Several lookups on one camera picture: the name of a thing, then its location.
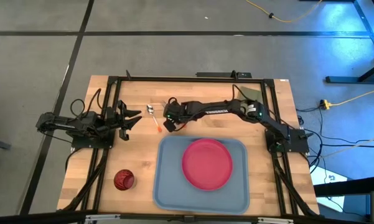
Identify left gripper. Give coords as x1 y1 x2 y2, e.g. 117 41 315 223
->
104 99 143 141

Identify spoon with orange handle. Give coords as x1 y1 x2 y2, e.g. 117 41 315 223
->
146 105 163 134

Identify red round plate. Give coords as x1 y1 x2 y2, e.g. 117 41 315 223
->
182 138 234 192

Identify red ribbed cup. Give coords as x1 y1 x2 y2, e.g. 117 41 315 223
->
113 169 136 192

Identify blue-grey plastic tray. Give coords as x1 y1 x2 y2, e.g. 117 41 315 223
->
152 135 250 215

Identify black mounting bar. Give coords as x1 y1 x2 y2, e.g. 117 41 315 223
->
195 70 253 79

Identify green notebook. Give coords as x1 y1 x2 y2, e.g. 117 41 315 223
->
238 86 264 105

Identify yellow power plug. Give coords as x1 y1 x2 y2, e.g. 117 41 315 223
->
319 98 333 111

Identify white floor panel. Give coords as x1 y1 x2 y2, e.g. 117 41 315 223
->
309 167 350 215

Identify black table edge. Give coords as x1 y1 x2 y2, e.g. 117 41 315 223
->
313 175 374 198

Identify black aluminium table frame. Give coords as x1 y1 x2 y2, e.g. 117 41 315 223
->
57 70 320 218

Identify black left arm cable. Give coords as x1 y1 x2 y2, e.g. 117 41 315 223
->
69 88 103 121

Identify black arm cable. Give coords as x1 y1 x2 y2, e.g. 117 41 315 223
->
69 88 103 121
231 83 248 102

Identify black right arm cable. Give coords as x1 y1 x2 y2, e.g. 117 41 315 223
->
231 83 248 102

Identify black frame crossbar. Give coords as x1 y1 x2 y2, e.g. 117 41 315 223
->
0 210 374 224

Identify yellow floor cable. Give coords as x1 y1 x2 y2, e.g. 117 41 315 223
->
245 0 324 24

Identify black floor cables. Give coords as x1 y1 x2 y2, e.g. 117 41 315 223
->
296 105 374 175

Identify black table leg frame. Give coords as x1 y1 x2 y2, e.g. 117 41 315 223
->
325 0 374 85

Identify cream floor cable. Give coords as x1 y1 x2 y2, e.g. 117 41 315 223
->
329 86 374 107
322 133 374 158

